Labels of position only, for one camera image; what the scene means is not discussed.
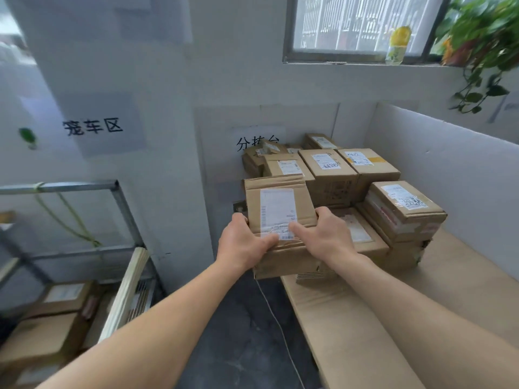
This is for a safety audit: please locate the person's left hand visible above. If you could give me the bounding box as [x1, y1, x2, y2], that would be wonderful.
[217, 212, 281, 274]

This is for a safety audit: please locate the person's right hand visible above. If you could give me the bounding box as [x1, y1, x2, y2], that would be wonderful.
[288, 206, 365, 272]

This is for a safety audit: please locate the parcel with long label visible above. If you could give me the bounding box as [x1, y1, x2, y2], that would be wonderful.
[243, 175, 325, 280]

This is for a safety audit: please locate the pile of parcels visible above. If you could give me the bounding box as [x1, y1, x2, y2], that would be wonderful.
[242, 133, 449, 285]

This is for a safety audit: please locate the parcel with handwritten label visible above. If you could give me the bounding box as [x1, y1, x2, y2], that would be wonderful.
[363, 180, 449, 244]

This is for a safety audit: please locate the large labelled cardboard box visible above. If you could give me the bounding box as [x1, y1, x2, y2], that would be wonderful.
[81, 293, 116, 349]
[0, 362, 74, 389]

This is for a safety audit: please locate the metal wire cage cart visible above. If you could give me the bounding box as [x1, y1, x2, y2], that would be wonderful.
[0, 180, 167, 389]

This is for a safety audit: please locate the small parcel white label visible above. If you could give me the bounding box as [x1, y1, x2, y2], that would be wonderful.
[22, 281, 98, 320]

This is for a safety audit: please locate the barcode printed medium cardboard box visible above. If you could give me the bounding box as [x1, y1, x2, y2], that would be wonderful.
[0, 311, 90, 365]

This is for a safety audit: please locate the person's left forearm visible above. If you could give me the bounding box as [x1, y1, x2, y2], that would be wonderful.
[36, 259, 248, 389]

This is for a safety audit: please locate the white partition board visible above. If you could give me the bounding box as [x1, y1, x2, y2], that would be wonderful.
[363, 102, 519, 280]

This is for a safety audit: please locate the yellow bottle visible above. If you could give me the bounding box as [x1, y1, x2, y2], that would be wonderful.
[385, 26, 412, 66]

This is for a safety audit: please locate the dark-framed window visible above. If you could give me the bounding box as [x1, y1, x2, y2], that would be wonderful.
[283, 0, 455, 65]

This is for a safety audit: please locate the green potted trailing plant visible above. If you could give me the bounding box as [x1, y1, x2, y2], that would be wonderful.
[434, 0, 519, 115]

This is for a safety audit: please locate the yellow-green rope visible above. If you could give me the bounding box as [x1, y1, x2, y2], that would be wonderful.
[34, 183, 102, 247]

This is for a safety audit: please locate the wall sign with black characters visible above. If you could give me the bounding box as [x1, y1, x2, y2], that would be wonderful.
[61, 92, 147, 157]

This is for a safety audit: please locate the white paper wall notice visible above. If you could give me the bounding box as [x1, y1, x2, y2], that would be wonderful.
[486, 92, 508, 124]

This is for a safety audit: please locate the green popsicle wall hook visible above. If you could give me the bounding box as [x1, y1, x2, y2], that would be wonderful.
[18, 127, 39, 150]

